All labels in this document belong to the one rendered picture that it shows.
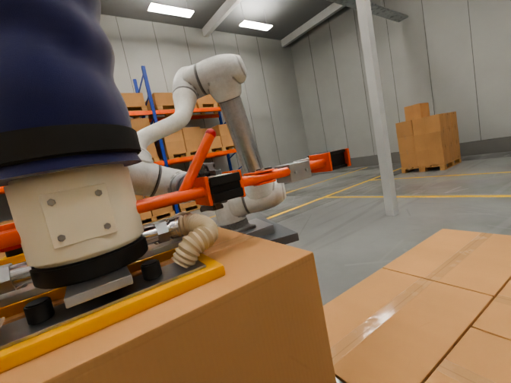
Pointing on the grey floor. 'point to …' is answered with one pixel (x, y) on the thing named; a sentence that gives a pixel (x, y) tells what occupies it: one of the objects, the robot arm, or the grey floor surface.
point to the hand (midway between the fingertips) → (222, 186)
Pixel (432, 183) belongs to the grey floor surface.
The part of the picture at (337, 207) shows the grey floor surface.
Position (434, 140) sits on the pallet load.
